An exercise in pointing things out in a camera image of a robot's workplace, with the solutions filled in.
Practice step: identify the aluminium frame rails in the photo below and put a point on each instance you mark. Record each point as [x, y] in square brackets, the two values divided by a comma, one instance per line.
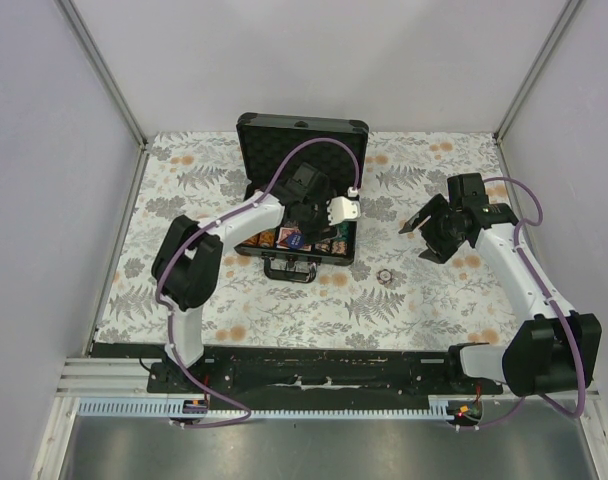
[472, 411]

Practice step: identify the floral table mat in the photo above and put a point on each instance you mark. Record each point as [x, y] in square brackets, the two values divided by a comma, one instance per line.
[425, 307]

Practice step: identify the blue round blind button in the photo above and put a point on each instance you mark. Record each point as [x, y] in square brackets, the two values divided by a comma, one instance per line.
[295, 241]

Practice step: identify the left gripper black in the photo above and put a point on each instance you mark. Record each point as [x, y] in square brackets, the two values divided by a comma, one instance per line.
[312, 235]

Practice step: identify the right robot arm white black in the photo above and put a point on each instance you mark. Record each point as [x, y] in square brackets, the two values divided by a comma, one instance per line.
[555, 348]

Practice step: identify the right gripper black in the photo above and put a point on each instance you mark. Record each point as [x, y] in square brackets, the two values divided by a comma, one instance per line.
[436, 208]

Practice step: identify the black poker set case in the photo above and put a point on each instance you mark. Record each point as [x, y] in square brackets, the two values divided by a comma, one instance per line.
[273, 147]

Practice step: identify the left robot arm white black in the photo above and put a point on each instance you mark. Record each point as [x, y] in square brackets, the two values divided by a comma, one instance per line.
[188, 261]

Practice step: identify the tan blue chip stack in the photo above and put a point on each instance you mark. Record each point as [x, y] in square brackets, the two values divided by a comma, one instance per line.
[384, 276]

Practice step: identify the white slotted cable duct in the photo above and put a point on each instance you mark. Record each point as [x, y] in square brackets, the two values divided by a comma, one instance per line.
[185, 409]

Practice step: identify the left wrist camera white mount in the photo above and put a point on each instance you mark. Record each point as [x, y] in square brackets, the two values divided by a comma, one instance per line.
[344, 207]

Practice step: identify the red playing card deck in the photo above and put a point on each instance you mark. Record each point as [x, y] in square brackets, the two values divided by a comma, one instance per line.
[283, 234]

